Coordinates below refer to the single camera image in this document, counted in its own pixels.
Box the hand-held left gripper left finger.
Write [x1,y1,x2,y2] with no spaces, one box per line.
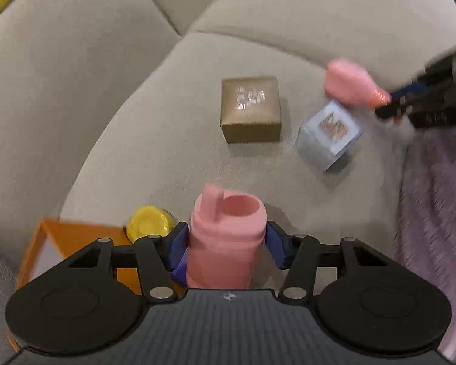
[66,221,191,305]

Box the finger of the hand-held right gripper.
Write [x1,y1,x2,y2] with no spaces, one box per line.
[388,78,434,104]
[374,97,416,122]

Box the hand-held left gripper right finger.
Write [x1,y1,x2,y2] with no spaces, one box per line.
[264,221,391,304]

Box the yellow tape measure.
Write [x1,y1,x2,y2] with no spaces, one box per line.
[123,205,176,245]

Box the pink plastic cup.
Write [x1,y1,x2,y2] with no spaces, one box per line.
[185,183,268,290]

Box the pink bottle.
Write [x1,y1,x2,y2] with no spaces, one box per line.
[324,58,393,109]

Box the silver blue cube box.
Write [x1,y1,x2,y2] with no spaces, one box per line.
[295,100,363,173]

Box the orange cardboard box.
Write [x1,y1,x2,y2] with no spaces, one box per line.
[5,218,185,352]

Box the gold cube box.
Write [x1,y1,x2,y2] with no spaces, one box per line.
[220,76,282,144]

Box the purple fluffy blanket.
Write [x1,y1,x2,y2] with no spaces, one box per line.
[388,123,456,365]

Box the beige sofa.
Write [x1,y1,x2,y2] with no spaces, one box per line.
[0,0,456,293]

